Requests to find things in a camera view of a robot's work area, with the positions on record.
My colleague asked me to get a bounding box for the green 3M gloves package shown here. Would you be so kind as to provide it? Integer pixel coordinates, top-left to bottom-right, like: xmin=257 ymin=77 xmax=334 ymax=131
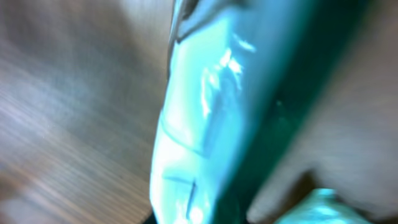
xmin=148 ymin=0 xmax=369 ymax=223

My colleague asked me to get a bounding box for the light teal small packet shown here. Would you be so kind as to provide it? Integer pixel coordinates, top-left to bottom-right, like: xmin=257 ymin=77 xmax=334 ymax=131
xmin=275 ymin=189 xmax=371 ymax=224

